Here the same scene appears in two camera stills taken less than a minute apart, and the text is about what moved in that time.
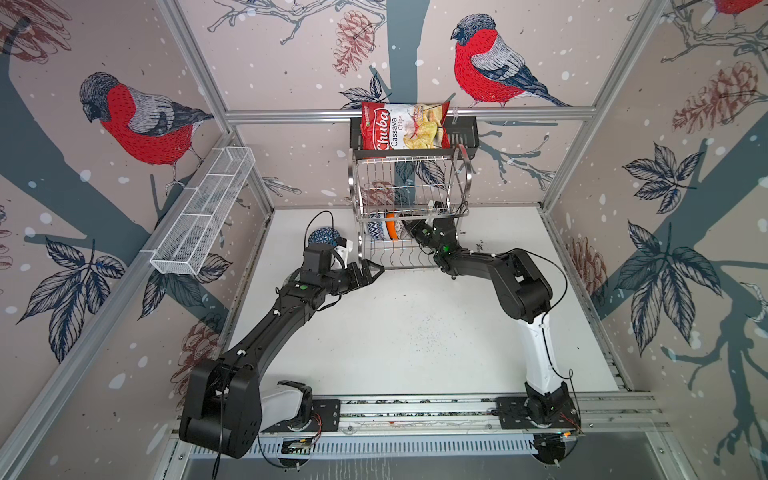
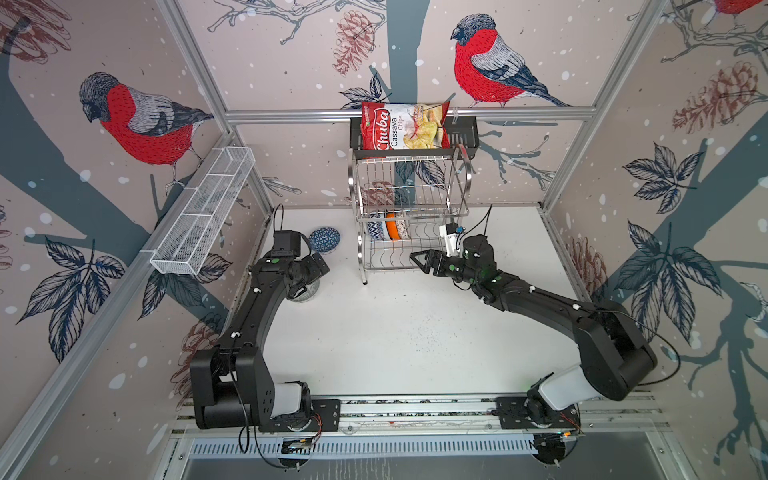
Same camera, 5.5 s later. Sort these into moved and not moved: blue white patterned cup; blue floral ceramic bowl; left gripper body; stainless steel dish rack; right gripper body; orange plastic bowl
Moved: left gripper body; right gripper body
Not moved: blue floral ceramic bowl; stainless steel dish rack; orange plastic bowl; blue white patterned cup
